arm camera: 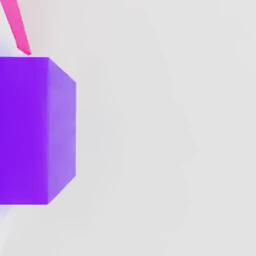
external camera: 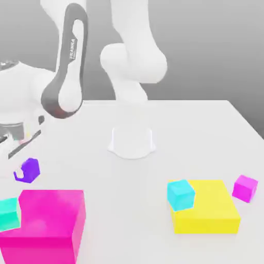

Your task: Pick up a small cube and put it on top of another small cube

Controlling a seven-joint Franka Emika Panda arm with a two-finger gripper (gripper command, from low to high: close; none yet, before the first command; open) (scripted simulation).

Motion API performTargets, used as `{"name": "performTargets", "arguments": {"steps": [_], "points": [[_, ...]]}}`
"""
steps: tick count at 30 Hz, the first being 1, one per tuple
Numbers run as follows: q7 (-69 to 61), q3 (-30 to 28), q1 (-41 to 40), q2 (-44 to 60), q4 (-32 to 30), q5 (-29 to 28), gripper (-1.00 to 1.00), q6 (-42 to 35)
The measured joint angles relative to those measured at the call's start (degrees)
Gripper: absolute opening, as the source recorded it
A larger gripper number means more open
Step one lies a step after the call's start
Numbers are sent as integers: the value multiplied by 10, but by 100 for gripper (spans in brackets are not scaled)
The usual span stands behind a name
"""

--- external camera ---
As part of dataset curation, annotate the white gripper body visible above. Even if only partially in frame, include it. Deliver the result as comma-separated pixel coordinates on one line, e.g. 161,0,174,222
0,129,45,178

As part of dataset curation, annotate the small purple cube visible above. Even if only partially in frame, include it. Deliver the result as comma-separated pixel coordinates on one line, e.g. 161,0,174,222
13,157,41,184

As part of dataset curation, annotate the small teal cube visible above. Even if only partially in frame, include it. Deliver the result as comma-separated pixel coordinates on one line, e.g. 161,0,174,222
0,197,22,232

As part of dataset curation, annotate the small cyan cube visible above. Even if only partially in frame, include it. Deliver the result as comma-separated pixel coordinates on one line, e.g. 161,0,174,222
167,179,196,212

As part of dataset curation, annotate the small magenta cube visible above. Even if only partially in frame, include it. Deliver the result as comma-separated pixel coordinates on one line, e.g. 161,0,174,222
232,174,259,203

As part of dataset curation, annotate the large pink box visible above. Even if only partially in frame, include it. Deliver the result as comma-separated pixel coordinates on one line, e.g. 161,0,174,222
0,189,86,264

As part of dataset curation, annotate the large yellow box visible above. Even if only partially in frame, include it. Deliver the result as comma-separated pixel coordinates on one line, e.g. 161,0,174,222
168,179,241,235

